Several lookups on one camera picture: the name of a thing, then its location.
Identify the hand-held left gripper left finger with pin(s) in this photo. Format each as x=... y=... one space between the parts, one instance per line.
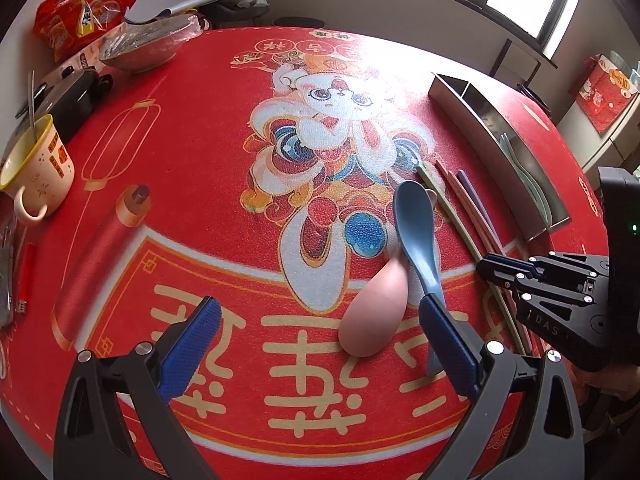
x=192 y=347

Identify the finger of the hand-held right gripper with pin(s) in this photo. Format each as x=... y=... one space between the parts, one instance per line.
x=555 y=292
x=540 y=266

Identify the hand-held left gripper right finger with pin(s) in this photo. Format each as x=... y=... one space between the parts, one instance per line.
x=447 y=347

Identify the purple chopstick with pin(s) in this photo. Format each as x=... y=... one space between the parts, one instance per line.
x=480 y=205

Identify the pink plastic spoon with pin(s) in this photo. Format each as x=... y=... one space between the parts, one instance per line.
x=370 y=310

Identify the pink chopstick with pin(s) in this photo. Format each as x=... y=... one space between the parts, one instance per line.
x=472 y=210
x=460 y=195

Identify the green plastic spoon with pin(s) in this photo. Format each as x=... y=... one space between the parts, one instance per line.
x=525 y=175

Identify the green chopstick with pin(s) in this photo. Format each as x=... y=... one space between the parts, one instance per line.
x=450 y=205

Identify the blue plastic spoon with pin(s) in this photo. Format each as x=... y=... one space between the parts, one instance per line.
x=415 y=220

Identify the stainless steel cutlery tray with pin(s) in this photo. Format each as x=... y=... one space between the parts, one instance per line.
x=492 y=120

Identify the person's right hand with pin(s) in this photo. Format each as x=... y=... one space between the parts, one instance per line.
x=617 y=392

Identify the cream refrigerator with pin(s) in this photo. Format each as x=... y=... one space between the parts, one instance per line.
x=600 y=135

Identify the red printed table mat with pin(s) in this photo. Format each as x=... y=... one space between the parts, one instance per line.
x=200 y=185

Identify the red lighter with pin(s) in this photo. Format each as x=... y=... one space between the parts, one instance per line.
x=27 y=275

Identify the red printed cloth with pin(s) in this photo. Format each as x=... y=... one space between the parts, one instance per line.
x=605 y=92

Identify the metal shelf rack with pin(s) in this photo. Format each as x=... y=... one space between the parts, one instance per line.
x=517 y=67

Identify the cream patterned mug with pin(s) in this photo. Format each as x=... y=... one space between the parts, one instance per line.
x=42 y=170

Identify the dark wooden window sill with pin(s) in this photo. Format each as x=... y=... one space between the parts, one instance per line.
x=450 y=0

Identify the metal spoon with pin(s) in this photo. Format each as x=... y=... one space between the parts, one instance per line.
x=32 y=105

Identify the bowl covered with plastic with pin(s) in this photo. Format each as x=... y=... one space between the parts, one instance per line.
x=145 y=45

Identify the beige snack carton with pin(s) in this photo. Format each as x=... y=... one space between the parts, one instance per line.
x=80 y=62

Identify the red snack bag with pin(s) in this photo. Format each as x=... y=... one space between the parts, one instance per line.
x=75 y=15

